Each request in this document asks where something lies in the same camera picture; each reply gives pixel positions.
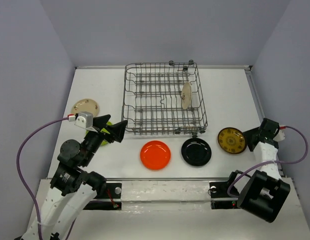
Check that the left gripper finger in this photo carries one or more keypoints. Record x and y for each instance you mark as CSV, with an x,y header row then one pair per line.
x,y
117,130
100,122

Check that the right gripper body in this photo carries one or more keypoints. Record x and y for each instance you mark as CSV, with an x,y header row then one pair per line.
x,y
257,132

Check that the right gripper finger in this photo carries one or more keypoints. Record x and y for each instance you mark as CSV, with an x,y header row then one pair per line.
x,y
252,134
251,144

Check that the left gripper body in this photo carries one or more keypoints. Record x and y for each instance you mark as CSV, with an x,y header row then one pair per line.
x,y
94,139

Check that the lime green plate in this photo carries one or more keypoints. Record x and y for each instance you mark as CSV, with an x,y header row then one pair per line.
x,y
104,142

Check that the yellow patterned plate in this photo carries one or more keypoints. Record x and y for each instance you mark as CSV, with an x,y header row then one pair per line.
x,y
232,140

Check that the orange plate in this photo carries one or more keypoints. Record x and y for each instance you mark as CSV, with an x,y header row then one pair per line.
x,y
155,155

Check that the black plate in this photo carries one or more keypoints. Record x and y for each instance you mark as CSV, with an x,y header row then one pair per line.
x,y
196,152

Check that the cream floral plate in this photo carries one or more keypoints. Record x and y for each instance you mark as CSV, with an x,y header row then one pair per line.
x,y
186,95

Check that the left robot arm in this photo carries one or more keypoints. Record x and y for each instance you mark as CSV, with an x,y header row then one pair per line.
x,y
71,187

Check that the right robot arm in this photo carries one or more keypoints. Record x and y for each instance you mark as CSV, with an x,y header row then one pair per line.
x,y
265,192

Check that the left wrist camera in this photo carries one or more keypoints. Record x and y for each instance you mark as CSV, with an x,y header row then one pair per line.
x,y
84,120

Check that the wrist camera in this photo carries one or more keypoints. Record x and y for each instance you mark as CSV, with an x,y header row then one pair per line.
x,y
281,134
84,120

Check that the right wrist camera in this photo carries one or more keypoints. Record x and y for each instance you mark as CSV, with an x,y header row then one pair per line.
x,y
281,134

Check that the grey wire dish rack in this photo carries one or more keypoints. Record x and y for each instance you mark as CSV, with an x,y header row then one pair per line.
x,y
152,99

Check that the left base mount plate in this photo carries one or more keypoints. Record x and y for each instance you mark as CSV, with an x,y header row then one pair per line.
x,y
109,200

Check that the base mount plate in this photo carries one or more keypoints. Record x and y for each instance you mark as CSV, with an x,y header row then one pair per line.
x,y
109,200
220,197

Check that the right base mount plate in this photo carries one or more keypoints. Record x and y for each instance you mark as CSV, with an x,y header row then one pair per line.
x,y
220,197

